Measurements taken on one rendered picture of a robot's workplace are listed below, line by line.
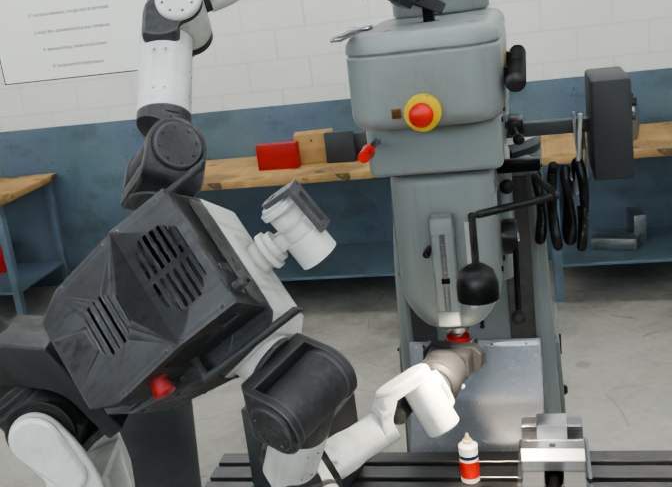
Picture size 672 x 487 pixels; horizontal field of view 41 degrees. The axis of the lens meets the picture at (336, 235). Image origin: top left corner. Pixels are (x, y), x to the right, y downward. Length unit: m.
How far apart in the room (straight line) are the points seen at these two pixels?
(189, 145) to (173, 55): 0.19
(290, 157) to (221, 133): 0.86
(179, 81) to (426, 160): 0.45
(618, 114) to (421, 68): 0.57
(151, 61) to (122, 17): 4.94
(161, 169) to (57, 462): 0.48
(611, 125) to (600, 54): 4.02
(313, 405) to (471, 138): 0.57
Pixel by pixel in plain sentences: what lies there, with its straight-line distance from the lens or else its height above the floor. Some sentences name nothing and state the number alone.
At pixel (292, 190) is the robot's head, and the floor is 1.69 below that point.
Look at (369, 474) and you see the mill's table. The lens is 2.05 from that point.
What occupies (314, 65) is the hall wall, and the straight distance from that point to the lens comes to 6.08.
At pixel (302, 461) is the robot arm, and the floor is 1.27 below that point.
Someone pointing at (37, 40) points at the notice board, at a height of 1.81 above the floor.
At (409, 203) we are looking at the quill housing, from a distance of 1.67.
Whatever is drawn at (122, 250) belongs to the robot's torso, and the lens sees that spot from 1.29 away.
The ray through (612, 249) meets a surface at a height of 0.24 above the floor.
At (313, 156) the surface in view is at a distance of 5.66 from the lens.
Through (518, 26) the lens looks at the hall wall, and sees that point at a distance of 5.91.
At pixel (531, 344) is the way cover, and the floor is 1.08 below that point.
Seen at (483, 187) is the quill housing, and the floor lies 1.59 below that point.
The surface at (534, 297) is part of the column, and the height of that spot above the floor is 1.20.
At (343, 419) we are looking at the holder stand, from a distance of 1.94.
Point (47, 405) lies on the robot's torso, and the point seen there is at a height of 1.41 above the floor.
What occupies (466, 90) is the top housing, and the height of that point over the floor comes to 1.79.
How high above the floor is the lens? 1.99
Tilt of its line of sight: 16 degrees down
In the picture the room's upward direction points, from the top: 7 degrees counter-clockwise
